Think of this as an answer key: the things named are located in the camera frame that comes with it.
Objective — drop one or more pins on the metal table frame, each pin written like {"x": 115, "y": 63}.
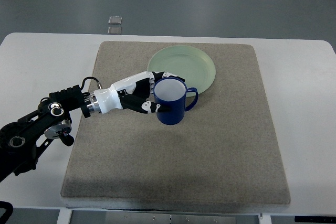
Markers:
{"x": 65, "y": 216}

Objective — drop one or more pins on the lower floor socket cover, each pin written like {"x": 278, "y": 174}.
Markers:
{"x": 114, "y": 30}

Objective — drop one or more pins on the floor socket cover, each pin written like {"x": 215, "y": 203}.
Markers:
{"x": 114, "y": 30}
{"x": 115, "y": 20}

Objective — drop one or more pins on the light green plate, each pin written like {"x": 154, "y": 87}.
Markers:
{"x": 190, "y": 63}

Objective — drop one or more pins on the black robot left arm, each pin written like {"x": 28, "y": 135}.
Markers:
{"x": 24, "y": 141}

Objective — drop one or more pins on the upper floor socket cover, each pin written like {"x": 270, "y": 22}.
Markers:
{"x": 115, "y": 20}

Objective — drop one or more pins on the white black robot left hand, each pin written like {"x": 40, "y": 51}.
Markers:
{"x": 130, "y": 93}

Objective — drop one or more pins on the blue mug white inside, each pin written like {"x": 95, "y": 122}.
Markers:
{"x": 171, "y": 92}

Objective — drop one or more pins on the beige felt mat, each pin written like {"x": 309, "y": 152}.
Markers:
{"x": 224, "y": 153}

